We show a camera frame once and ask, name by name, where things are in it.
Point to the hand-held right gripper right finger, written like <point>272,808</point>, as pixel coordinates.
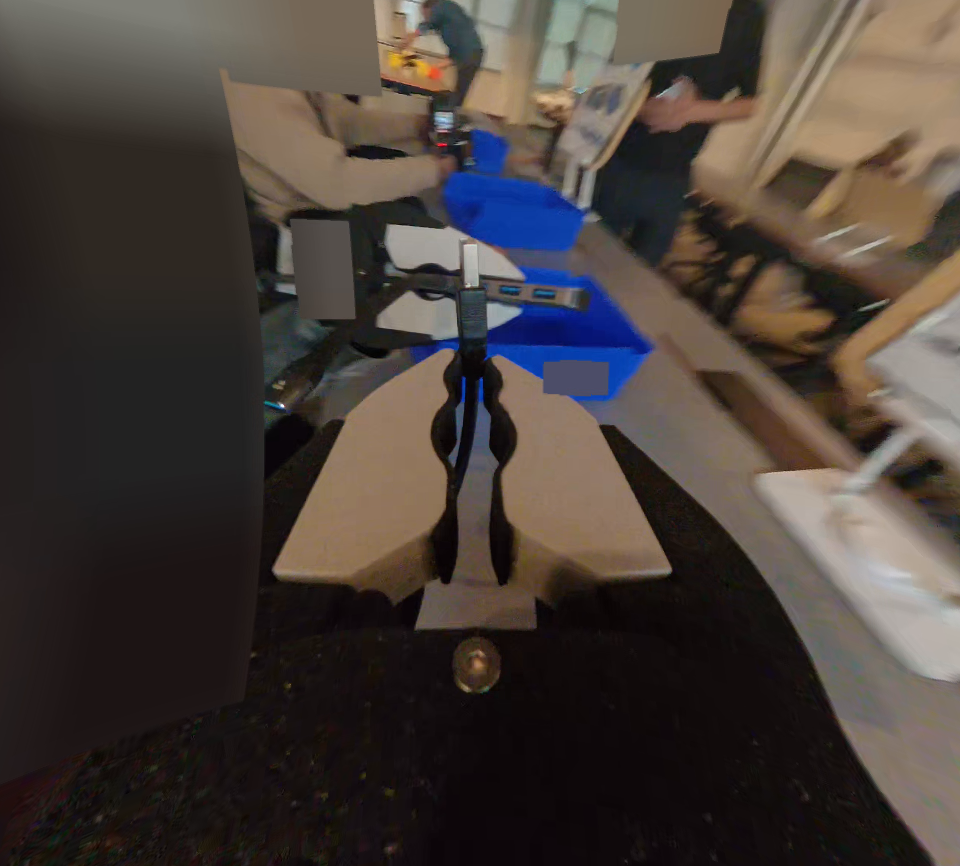
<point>585,491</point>

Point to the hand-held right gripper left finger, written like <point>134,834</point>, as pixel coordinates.
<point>360,491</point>

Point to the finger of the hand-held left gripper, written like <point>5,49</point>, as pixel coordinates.
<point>420,319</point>
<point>435,248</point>

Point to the grey USB hub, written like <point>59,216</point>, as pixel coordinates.
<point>574,298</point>

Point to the yellow toy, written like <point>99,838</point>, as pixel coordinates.
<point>409,60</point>

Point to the poster board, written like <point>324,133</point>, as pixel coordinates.
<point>600,113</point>

